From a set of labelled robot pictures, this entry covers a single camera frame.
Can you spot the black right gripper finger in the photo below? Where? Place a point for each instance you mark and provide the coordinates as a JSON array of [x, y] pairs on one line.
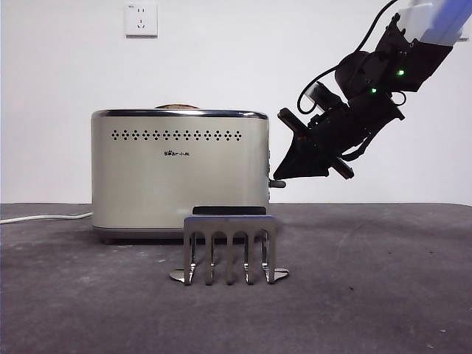
[[296, 151], [309, 167]]

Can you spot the grey toaster lever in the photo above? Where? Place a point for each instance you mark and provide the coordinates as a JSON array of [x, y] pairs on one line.
[[278, 183]]

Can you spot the brown wholegrain bread slice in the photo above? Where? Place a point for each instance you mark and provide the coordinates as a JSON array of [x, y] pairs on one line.
[[177, 107]]

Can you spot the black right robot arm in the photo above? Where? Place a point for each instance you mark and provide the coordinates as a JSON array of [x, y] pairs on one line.
[[368, 70]]

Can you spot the polished steel toast rack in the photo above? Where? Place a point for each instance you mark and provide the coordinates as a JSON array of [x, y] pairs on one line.
[[228, 223]]

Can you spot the cream steel toaster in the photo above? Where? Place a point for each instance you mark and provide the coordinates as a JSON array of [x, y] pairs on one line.
[[147, 184]]

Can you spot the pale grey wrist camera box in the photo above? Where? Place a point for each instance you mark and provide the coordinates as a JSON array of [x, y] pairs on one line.
[[316, 92]]

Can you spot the white wall socket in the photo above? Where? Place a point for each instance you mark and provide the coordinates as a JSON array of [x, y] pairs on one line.
[[141, 21]]

